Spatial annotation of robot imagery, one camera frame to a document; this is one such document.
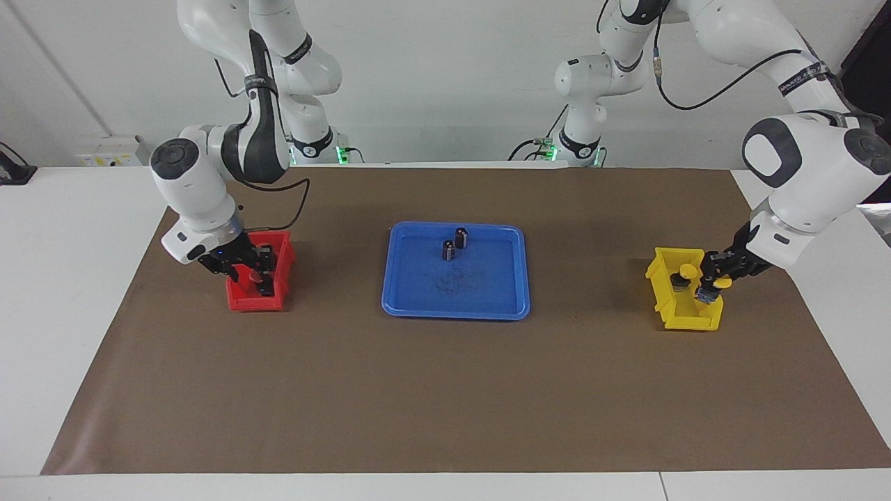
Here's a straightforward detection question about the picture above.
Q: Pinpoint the yellow push button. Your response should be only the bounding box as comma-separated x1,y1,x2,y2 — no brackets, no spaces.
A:
670,262,701,292
695,276,734,306

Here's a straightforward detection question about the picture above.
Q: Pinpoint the red plastic bin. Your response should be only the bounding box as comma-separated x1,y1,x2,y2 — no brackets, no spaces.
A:
226,230,296,312

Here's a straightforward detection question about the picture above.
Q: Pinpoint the yellow plastic bin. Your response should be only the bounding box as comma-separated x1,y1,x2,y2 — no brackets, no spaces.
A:
645,247,725,332

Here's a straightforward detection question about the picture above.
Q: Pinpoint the brown paper table mat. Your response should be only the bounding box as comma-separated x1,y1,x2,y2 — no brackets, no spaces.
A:
40,165,891,475

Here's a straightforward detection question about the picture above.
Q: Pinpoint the blue plastic tray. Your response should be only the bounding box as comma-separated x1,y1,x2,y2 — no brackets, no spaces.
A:
381,221,531,321

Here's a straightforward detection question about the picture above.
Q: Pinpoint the dark background equipment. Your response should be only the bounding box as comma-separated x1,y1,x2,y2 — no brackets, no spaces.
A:
839,10,891,116

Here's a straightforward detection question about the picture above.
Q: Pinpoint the small black device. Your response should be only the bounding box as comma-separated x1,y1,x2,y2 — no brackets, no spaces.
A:
0,142,38,186

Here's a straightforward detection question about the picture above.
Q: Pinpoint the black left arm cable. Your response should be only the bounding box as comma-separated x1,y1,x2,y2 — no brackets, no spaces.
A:
652,14,812,112

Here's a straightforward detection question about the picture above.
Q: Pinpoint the white wall socket box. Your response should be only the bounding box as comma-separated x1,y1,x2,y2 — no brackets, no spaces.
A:
76,135,144,167

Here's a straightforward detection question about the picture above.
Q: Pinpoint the black left base cable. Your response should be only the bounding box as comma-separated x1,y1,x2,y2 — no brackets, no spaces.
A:
507,106,568,162

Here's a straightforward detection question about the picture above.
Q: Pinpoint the white wall cable duct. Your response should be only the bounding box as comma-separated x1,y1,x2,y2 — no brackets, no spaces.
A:
10,0,113,138

